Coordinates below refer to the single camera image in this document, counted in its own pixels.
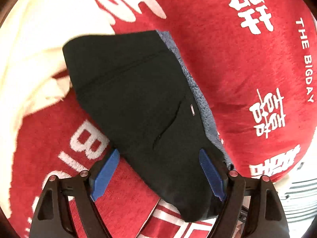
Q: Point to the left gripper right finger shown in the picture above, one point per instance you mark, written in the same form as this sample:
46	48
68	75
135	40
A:
254	202

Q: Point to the black pants grey patterned waistband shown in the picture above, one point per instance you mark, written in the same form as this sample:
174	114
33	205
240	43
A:
139	92

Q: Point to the red blanket white characters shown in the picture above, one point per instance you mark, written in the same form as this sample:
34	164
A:
253	60

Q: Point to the cream white quilt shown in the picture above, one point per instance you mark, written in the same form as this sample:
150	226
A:
32	37

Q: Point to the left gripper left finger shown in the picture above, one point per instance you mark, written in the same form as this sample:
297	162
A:
53	218

